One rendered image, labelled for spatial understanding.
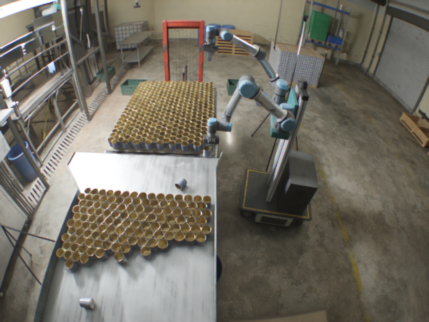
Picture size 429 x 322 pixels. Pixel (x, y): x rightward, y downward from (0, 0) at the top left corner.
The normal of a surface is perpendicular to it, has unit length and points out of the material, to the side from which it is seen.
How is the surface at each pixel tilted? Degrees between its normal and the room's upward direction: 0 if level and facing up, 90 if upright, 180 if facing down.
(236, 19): 90
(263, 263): 0
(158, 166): 0
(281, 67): 92
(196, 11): 90
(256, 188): 0
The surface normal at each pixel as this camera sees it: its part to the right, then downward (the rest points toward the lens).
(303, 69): 0.04, 0.70
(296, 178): 0.05, -0.71
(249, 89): -0.22, 0.62
